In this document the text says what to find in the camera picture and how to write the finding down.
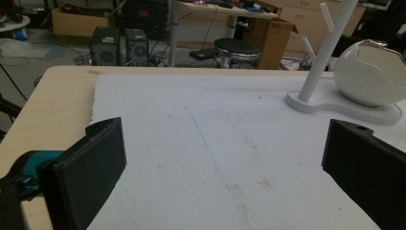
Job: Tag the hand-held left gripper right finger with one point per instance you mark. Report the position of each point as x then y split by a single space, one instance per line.
367 166

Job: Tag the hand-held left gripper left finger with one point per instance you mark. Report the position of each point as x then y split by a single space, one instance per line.
86 172

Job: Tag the white eggshell-shaped bowl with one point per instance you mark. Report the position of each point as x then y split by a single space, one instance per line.
367 76

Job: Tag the white branched stand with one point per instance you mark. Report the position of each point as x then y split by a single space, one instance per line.
322 64

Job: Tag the black computer tower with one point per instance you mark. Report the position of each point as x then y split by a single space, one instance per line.
105 48

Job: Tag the white foam mat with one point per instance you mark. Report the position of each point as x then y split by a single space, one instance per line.
217 143

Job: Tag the grey computer tower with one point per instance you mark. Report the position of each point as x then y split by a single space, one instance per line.
137 46

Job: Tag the open cardboard box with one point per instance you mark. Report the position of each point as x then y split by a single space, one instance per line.
79 22

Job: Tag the tall brown cardboard box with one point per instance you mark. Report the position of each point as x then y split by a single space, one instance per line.
271 43

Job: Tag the black flat device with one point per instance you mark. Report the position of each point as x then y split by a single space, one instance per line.
204 53

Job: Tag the round black stool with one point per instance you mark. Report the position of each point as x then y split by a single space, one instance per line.
236 49

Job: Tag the white-legged desk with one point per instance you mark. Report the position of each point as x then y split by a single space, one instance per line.
204 12

